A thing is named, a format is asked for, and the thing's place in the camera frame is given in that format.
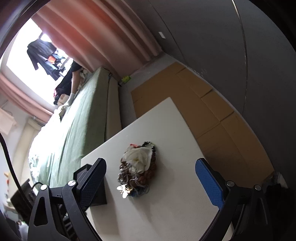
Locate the black jewelry box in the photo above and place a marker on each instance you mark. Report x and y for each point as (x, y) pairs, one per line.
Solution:
(91, 188)

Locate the dark hanging clothes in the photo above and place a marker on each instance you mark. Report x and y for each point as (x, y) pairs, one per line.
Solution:
(46, 55)

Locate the pink curtain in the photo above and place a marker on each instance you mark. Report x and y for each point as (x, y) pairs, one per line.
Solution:
(99, 34)

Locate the white wall switch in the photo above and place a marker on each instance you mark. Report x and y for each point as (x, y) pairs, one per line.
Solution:
(162, 35)

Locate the green toy block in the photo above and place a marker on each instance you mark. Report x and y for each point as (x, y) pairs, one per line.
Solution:
(125, 79)

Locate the green bed cover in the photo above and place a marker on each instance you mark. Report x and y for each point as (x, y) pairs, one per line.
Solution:
(57, 150)

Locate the brown cardboard sheet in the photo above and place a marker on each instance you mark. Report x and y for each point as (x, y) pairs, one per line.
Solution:
(226, 141)

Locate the white fabric flower accessory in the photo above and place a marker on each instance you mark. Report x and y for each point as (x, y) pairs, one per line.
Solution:
(138, 160)

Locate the person in black clothes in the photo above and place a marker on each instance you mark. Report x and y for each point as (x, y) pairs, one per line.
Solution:
(65, 85)

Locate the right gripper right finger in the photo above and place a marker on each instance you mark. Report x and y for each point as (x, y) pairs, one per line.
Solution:
(238, 206)

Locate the left curtain panel pink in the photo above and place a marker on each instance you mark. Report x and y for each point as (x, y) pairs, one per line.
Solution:
(22, 101)

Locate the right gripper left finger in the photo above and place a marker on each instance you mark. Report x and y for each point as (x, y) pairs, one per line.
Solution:
(78, 197)

